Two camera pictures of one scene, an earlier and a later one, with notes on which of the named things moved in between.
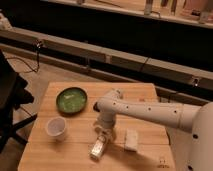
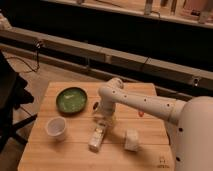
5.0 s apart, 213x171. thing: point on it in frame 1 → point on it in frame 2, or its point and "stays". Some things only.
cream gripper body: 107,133 → 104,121
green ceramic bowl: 71,101 stays
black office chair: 13,95 stays
